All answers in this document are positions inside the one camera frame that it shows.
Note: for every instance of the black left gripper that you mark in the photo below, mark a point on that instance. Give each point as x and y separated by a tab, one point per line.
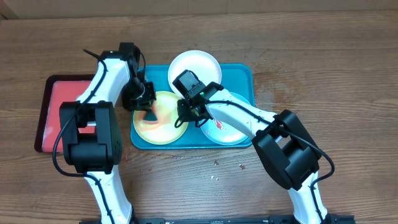
143	104

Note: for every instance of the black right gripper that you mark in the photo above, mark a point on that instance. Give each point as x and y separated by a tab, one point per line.
187	116

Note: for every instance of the orange green sponge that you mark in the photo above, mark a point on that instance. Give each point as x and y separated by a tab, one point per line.
149	116

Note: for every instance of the yellow-green plate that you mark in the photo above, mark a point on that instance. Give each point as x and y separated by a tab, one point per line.
162	130

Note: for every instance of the white plate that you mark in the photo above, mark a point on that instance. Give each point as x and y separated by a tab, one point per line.
201	63

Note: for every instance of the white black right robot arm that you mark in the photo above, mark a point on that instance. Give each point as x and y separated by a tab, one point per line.
287	151

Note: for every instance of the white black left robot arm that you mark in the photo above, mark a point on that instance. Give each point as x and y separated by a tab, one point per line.
89	144

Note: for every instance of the blue plastic tray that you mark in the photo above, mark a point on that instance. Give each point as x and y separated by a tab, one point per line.
237	78

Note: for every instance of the dark red water tray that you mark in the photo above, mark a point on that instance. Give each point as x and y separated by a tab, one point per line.
58	89

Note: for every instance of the light blue plate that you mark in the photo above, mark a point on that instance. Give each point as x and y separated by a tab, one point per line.
222	133

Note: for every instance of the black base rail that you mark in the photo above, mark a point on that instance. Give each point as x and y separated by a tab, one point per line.
278	219

